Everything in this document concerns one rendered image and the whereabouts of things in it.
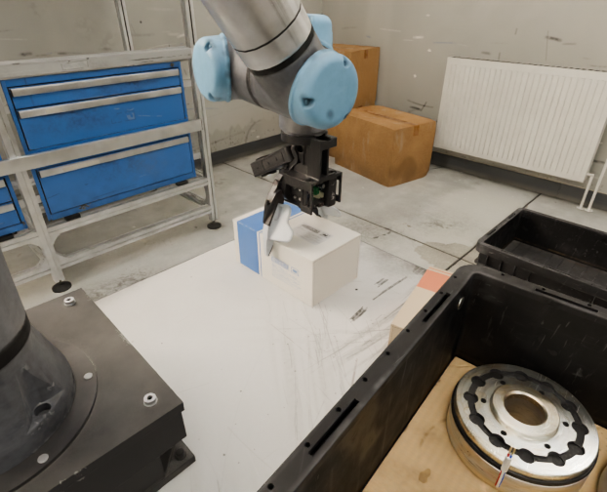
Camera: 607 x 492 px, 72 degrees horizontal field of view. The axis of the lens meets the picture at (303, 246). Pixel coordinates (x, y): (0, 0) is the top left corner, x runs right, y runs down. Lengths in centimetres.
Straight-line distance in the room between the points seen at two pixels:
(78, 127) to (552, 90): 253
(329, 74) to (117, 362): 37
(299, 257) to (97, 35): 242
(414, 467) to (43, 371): 32
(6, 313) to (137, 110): 174
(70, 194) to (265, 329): 152
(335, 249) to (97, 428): 41
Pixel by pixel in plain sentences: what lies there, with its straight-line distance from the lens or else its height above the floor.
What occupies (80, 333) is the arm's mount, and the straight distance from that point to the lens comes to 56.
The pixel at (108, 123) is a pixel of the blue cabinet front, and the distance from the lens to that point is 204.
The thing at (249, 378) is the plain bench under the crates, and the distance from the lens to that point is 59.
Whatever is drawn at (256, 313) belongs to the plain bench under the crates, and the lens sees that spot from 69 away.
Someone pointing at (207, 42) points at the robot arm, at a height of 109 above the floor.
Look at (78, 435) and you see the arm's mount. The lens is 46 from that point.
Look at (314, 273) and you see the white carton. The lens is 66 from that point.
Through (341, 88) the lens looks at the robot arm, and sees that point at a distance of 44.
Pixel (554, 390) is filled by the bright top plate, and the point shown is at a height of 86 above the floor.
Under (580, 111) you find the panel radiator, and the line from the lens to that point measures 297.
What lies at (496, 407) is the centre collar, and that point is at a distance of 38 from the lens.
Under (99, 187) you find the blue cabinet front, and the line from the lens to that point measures 208.
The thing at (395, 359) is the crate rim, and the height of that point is 93.
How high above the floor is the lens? 114
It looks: 31 degrees down
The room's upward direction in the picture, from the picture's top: straight up
